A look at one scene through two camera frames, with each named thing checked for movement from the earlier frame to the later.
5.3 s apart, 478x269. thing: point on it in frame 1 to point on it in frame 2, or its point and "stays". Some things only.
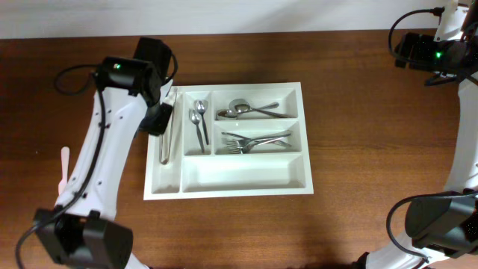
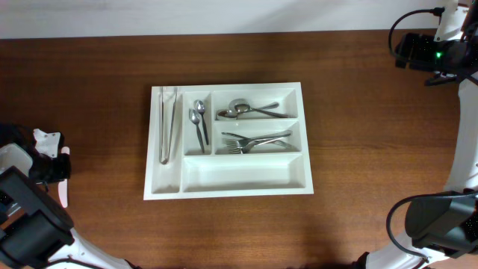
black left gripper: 160,125 to 63,169
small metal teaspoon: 201,106 stays
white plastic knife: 65,157 stays
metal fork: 237,146 stays
